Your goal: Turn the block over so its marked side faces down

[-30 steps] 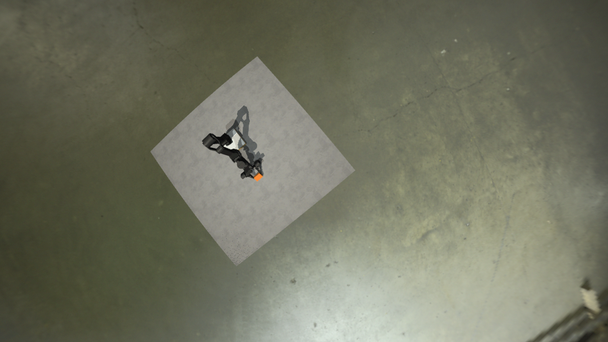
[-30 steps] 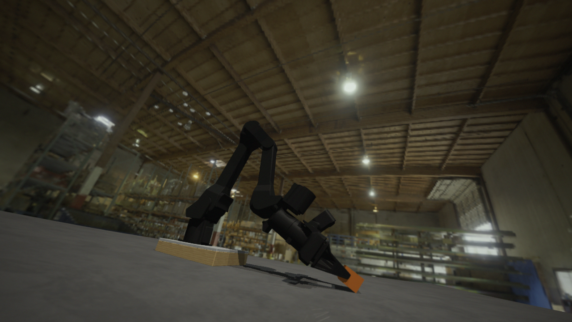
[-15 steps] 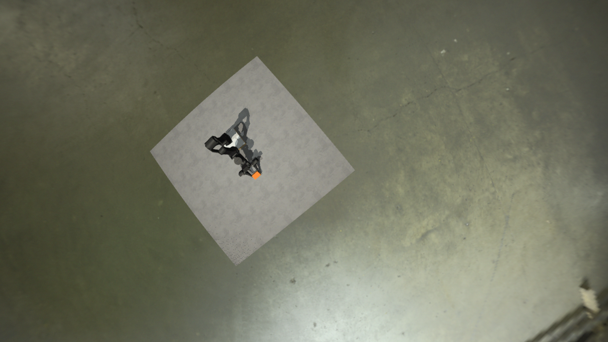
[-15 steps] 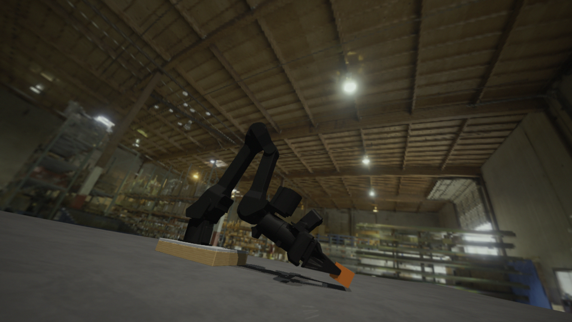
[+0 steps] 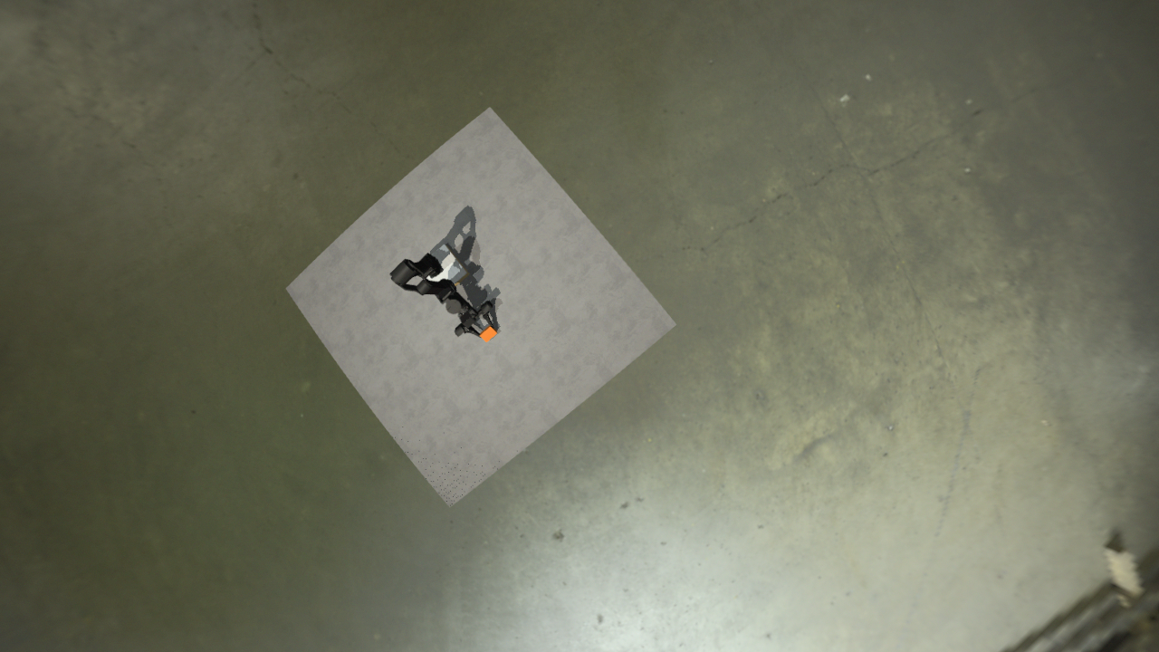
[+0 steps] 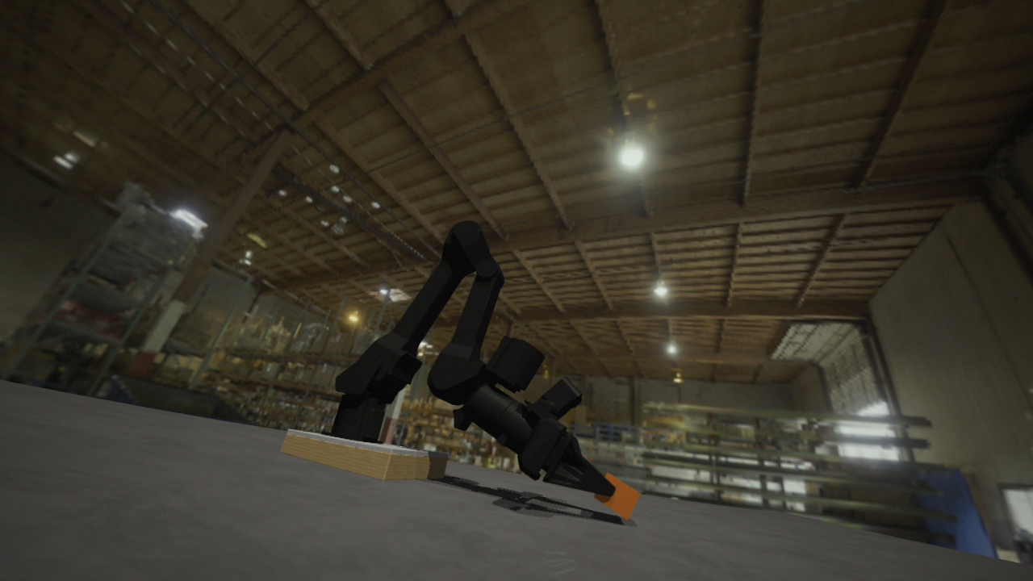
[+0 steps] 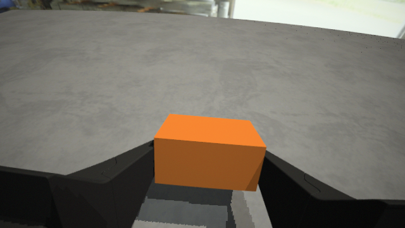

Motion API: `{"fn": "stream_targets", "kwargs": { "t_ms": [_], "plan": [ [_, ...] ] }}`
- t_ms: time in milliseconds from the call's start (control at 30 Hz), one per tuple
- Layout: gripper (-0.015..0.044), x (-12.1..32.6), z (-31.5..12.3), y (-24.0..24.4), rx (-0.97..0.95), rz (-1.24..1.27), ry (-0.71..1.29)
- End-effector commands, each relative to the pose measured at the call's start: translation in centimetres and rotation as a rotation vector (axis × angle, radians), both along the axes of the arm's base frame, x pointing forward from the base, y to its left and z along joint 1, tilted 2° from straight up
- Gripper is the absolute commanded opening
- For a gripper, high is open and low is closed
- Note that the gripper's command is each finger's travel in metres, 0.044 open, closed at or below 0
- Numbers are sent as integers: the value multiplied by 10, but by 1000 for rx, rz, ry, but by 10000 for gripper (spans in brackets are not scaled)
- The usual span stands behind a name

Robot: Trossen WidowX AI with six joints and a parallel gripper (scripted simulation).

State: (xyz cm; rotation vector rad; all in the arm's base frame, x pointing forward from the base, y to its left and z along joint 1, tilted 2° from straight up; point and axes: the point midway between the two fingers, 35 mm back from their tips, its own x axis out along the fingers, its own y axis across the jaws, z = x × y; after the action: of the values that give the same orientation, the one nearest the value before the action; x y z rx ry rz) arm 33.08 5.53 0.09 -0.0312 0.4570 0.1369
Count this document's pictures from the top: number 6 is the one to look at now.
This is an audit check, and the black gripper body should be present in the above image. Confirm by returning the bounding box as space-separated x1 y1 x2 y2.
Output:
493 401 569 481

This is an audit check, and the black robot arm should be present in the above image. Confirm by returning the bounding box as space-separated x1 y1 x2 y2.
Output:
321 220 583 445

